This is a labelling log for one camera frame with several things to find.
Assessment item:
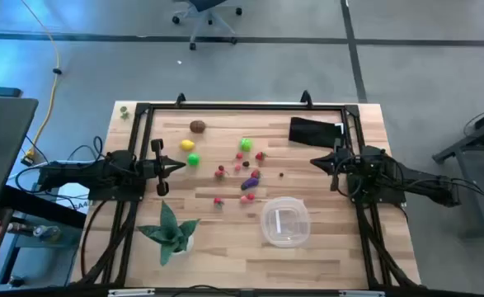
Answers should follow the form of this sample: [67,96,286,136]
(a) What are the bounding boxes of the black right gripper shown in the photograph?
[310,138,360,191]

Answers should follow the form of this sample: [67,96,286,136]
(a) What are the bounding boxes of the white plant pot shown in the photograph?
[171,234,195,257]

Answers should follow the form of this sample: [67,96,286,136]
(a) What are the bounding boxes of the black aluminium table frame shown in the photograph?
[70,90,422,290]

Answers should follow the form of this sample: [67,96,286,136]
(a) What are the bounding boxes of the purple toy eggplant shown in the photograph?
[240,177,261,191]

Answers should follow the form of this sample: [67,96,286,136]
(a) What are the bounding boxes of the yellow power cable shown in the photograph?
[20,0,61,160]

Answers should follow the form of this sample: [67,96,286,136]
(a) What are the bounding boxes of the black desk frame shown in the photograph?
[0,185,88,290]

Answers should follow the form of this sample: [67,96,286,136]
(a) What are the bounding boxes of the silver edge bracket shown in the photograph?
[107,288,156,297]
[338,290,386,297]

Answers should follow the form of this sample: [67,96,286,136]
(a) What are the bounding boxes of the black folded cloth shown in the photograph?
[288,116,345,150]

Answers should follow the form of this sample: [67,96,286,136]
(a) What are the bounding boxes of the clear plastic tupperware container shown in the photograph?
[260,196,312,248]

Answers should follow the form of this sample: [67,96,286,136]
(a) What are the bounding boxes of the white printed paper sheet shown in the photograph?
[55,183,92,215]

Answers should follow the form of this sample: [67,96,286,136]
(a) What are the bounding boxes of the green artificial succulent plant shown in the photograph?
[137,200,201,267]

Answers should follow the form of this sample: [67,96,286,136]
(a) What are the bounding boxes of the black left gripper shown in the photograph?
[136,139,187,197]

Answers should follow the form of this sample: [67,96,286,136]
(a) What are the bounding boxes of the office chair base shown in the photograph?
[171,0,243,51]

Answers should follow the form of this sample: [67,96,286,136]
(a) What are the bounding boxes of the grey desk top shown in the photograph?
[0,97,40,215]

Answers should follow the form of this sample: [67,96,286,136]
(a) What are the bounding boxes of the metal cylinder parts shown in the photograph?
[6,221,63,243]

